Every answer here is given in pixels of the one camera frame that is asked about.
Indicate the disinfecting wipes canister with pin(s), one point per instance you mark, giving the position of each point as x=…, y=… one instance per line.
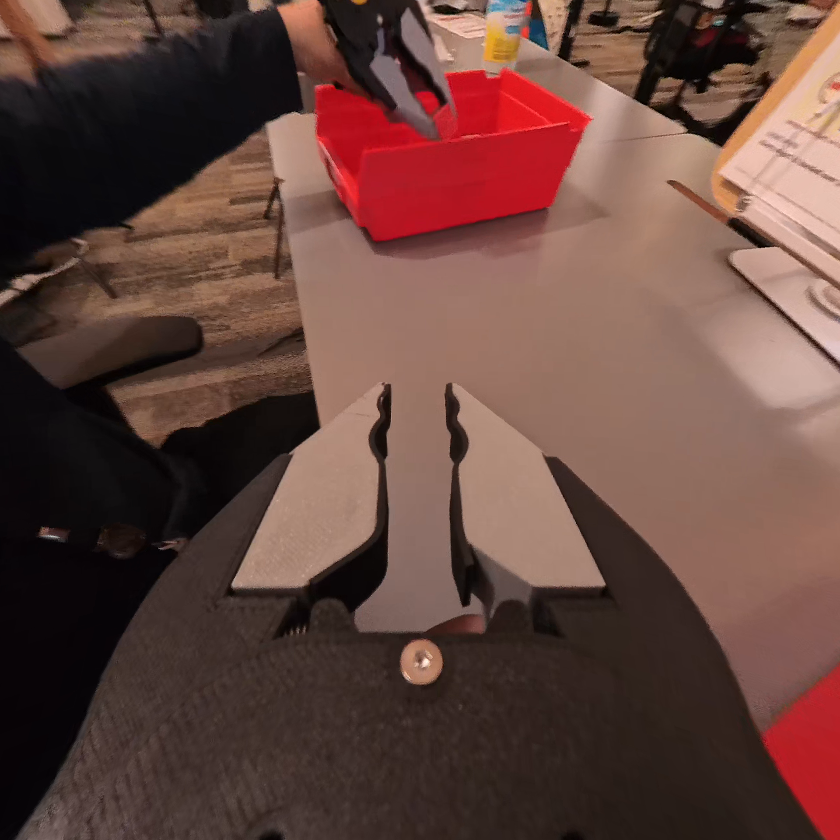
x=506, y=35

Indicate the black office chair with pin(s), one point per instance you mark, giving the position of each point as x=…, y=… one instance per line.
x=709, y=61

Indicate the person's left hand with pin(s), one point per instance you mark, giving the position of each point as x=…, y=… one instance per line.
x=314, y=46

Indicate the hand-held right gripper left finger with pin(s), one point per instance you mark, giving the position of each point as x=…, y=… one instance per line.
x=314, y=518

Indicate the round badge reel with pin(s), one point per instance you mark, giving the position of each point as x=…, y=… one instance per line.
x=122, y=543

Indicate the red plastic bin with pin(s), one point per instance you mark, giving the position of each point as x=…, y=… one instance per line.
x=811, y=755
x=459, y=182

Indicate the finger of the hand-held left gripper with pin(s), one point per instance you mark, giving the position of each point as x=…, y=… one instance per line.
x=431, y=61
x=412, y=100

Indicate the person's left forearm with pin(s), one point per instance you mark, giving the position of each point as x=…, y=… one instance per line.
x=131, y=131

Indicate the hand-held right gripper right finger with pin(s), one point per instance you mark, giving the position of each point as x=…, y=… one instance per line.
x=518, y=518

